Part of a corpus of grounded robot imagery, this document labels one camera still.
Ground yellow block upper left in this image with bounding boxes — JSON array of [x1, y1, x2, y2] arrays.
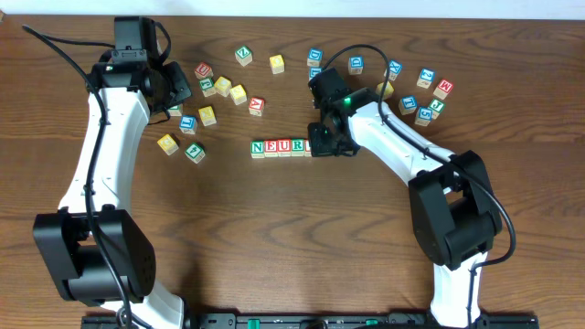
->
[[214, 76, 232, 97]]

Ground green Z block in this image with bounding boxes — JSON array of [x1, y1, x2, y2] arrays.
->
[[235, 46, 253, 67]]

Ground green V block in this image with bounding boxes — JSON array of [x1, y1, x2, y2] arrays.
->
[[167, 104, 183, 117]]

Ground blue S block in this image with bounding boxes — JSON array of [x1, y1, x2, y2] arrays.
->
[[414, 107, 433, 126]]

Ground blue D block right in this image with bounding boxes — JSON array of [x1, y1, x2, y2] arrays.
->
[[348, 56, 364, 75]]

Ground green 4 block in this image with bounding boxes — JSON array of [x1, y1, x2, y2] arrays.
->
[[185, 143, 206, 164]]

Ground green J block left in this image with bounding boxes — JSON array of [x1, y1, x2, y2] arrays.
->
[[199, 78, 217, 97]]

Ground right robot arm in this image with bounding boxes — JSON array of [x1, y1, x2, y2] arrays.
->
[[308, 68, 502, 328]]

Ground yellow block beside R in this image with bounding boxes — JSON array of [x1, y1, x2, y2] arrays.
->
[[229, 84, 247, 105]]

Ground blue L block left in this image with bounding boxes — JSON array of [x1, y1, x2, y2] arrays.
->
[[179, 115, 197, 134]]

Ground green R block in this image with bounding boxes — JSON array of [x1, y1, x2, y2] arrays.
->
[[291, 139, 305, 157]]

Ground blue X block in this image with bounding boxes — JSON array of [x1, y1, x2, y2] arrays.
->
[[385, 59, 402, 81]]

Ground blue d block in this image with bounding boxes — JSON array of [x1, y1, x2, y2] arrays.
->
[[348, 56, 364, 75], [307, 48, 323, 67]]

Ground red A block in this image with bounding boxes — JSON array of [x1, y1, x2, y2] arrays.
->
[[248, 97, 265, 116]]

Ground green J block right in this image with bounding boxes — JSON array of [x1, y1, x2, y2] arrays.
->
[[428, 99, 445, 120]]

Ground blue l block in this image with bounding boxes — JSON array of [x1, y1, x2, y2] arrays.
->
[[309, 67, 323, 80], [179, 115, 197, 134]]

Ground green N block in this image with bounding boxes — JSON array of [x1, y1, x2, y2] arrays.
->
[[250, 141, 265, 159]]

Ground yellow O block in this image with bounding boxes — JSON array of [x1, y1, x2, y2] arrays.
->
[[269, 55, 285, 75]]

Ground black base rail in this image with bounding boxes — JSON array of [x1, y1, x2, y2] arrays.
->
[[80, 311, 539, 329]]

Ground red u block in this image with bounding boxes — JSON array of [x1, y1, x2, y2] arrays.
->
[[277, 139, 292, 157], [194, 62, 214, 80]]

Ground yellow block lower left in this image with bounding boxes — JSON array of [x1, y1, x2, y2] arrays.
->
[[157, 133, 179, 155]]

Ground red I block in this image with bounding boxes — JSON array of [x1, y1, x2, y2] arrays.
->
[[304, 139, 312, 157]]

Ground blue Z block right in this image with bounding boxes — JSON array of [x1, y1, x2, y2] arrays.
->
[[416, 69, 435, 89]]

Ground red E block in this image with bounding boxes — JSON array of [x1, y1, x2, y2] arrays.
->
[[263, 140, 279, 158]]

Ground yellow block middle left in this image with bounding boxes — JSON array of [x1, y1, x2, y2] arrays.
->
[[198, 106, 217, 126]]

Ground red M block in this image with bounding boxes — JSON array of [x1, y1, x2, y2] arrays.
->
[[433, 79, 453, 100]]

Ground blue D block upper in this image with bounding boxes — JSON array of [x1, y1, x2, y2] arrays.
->
[[307, 48, 323, 67]]

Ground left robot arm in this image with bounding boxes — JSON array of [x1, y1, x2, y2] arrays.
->
[[33, 16, 193, 328]]

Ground blue L block centre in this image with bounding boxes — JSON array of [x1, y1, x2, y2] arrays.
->
[[309, 67, 323, 80]]

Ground yellow block right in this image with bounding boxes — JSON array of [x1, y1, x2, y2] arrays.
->
[[376, 80, 394, 100]]

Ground green j block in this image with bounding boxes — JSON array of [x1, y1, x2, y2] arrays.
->
[[199, 78, 217, 97], [428, 99, 445, 120]]

